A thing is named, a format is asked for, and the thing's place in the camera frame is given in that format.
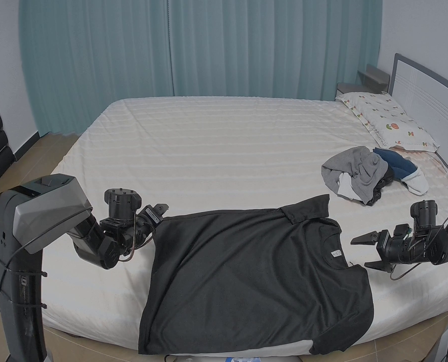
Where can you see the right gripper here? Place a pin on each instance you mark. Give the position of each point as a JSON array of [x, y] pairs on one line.
[[391, 251]]

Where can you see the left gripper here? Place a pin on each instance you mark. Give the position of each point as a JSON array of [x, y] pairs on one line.
[[153, 216]]

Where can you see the black T-shirt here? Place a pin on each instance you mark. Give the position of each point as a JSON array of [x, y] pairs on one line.
[[246, 270]]

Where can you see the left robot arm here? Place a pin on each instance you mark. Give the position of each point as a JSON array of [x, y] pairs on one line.
[[20, 315]]

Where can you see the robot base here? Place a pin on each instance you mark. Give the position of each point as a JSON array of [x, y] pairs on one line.
[[242, 360]]

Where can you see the pile of clothes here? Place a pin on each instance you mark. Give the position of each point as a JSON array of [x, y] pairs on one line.
[[359, 172]]

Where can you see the bed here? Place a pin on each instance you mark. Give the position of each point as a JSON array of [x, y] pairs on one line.
[[208, 145]]

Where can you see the white printed pillow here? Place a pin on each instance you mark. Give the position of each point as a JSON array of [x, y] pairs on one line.
[[386, 119]]

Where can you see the blue-green curtain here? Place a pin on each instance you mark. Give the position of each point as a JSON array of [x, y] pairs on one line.
[[95, 51], [276, 32]]

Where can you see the grey bedside table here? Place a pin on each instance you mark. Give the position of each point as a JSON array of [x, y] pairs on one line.
[[371, 77]]

